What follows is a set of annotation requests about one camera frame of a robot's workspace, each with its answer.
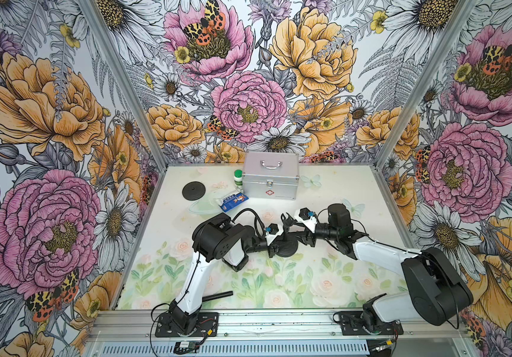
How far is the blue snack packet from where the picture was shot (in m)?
1.04

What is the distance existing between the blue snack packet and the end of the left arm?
24 centimetres

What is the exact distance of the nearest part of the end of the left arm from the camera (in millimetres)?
799

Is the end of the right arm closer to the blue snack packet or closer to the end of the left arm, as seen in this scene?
the end of the left arm
